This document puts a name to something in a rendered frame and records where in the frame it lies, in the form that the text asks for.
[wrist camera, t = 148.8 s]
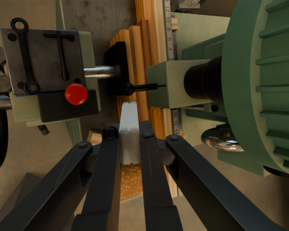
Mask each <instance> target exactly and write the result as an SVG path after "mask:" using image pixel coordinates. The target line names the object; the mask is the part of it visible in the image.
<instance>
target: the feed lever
mask: <svg viewBox="0 0 289 231"><path fill-rule="evenodd" d="M263 168H264V169H265V170H266V171H268V172H270V173H272V174H274V175H277V176H282V177H289V174H288V173H285V172H282V171H279V170H276V169H273V168H270V167H267V166H264V165H263Z"/></svg>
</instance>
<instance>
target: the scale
mask: <svg viewBox="0 0 289 231"><path fill-rule="evenodd" d="M164 1H165V13H166V25H167V43H168V55H169V61H174V49H173V37H172V18H171V6H170V0H164ZM173 121H174V133H175V134H177V135H180V132H179V119H178V108H177V109H176V110H173Z"/></svg>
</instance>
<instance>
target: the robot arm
mask: <svg viewBox="0 0 289 231"><path fill-rule="evenodd" d="M101 136H102V141H101V143H99V144H97V145H92V143H91V142H88V141H83V142H79V143H77V144H76V145H74V146H73V147H72V148H71V149H70V151H69V152H68V153H67V154H66V155H65V156H64V157H63V158H62V159H61V160H60V161H59V162H58V163H57V164H56V165H55V166H54V167H53V168H52V169H51V170H50V171H49V172H48V173H47V174H46V175H45V176H44V177H43V178H42V179H41V180H40V181H39V182H38V184H37V185H36V186H35V187H34V188H33V189H32V190H31V191H30V192H29V193H28V194H27V195H26V196H25V197H24V198H23V199H22V200H21V201H20V202H19V203H18V204H17V205H16V206H15V207H14V208H13V209H12V210H11V211H10V212H9V213H8V214H7V215H6V217H5V218H4V219H3V220H2V221H1V222H0V231H63V230H64V228H65V227H66V225H67V223H68V222H69V220H70V218H71V217H72V215H73V213H74V212H75V210H76V208H77V207H78V205H79V203H80V202H81V200H82V198H83V197H84V195H85V193H86V192H87V194H86V198H85V201H84V204H83V209H82V212H81V214H77V215H76V216H75V218H74V221H73V224H72V228H71V231H118V225H119V210H120V195H121V180H122V164H124V165H130V163H133V164H140V162H141V173H142V186H143V198H144V215H145V228H146V231H183V227H182V224H181V220H180V217H179V213H178V209H177V207H176V205H174V204H173V201H172V196H171V192H170V189H169V185H168V181H167V176H166V173H165V169H164V165H165V166H166V169H167V171H168V172H169V174H170V175H171V177H172V178H173V180H174V181H175V183H176V184H177V186H178V187H179V189H180V190H181V192H182V193H183V195H184V196H185V198H186V199H187V201H188V202H189V204H190V205H191V207H192V208H193V210H194V211H195V213H196V214H197V216H198V217H199V219H200V220H201V222H202V223H203V225H204V226H205V228H206V229H207V231H287V230H286V229H284V228H282V227H281V226H279V225H278V224H276V223H274V222H273V221H272V220H271V219H269V218H268V217H267V216H266V215H265V214H264V213H263V212H262V211H261V210H260V209H259V208H258V207H257V206H255V205H254V204H253V203H252V202H251V201H250V200H249V199H248V198H247V197H246V196H245V195H244V194H243V193H242V192H241V191H240V190H239V189H238V188H237V187H236V186H234V185H233V184H232V183H231V182H230V181H229V180H228V179H227V178H226V177H225V176H224V175H223V174H222V173H220V172H219V171H218V170H217V169H216V168H215V167H214V166H213V165H212V164H211V163H210V162H209V161H208V160H206V159H205V158H204V157H203V156H202V155H201V154H200V153H199V152H198V151H197V150H196V149H195V148H194V147H193V146H191V145H190V144H189V143H188V142H187V141H186V140H185V139H184V138H183V137H182V136H180V135H177V134H172V135H168V136H166V139H159V138H157V137H156V135H155V134H154V131H153V128H152V124H151V122H150V121H138V111H137V103H136V102H131V103H128V102H124V103H123V104H122V112H121V119H120V123H113V124H110V125H109V126H106V127H104V128H102V129H101Z"/></svg>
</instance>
